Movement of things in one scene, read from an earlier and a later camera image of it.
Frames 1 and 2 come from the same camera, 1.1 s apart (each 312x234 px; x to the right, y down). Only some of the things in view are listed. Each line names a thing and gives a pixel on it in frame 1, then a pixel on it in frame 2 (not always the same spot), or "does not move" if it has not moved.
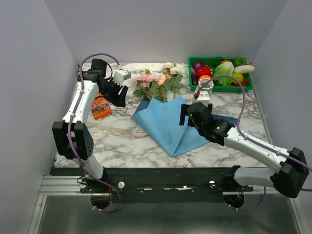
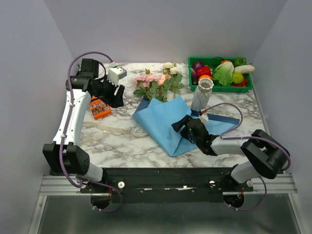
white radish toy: x=244 y=68 does not move
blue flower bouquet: x=162 y=120 does not move
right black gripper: x=184 y=111 → x=176 y=126
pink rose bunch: x=152 y=86 does not move
